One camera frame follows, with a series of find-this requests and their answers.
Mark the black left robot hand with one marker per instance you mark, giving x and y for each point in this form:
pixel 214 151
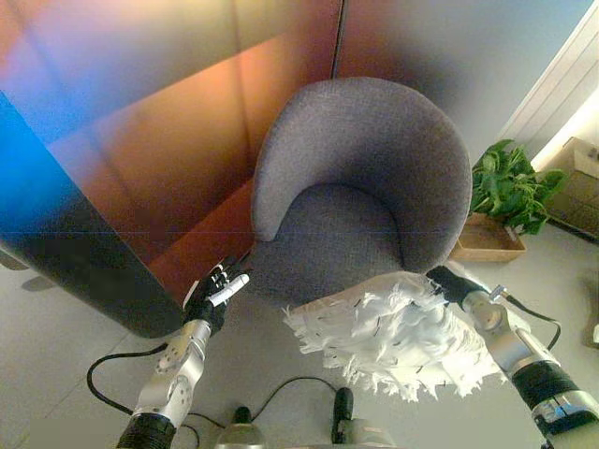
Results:
pixel 213 294

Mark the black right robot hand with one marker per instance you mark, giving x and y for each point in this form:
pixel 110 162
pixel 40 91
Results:
pixel 447 283

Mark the white feather duster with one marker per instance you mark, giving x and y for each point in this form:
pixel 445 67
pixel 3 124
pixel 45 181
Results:
pixel 398 337

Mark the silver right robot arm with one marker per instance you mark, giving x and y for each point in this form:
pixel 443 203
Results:
pixel 529 355

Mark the shallow wooden planter box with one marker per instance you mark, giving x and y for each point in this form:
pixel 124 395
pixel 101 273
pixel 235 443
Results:
pixel 486 243

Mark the green leafy potted plant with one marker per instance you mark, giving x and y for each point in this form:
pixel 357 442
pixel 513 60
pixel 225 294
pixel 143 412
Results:
pixel 510 187

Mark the dark curved partition panel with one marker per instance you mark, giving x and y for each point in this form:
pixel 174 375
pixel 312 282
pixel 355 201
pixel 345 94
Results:
pixel 84 262

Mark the grey fabric tub armchair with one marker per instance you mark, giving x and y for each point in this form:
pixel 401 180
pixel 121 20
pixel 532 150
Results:
pixel 365 178

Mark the silver left robot leg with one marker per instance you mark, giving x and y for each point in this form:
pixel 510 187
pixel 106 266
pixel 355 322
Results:
pixel 238 432

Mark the silver robot leg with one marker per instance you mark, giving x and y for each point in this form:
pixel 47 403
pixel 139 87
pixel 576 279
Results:
pixel 238 432
pixel 360 430

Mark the beige low cabinet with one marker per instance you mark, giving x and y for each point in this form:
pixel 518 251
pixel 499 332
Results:
pixel 575 187

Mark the silver right robot leg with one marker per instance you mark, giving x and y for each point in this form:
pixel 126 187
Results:
pixel 360 430

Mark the grey furniture foot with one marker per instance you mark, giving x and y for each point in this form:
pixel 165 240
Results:
pixel 10 261

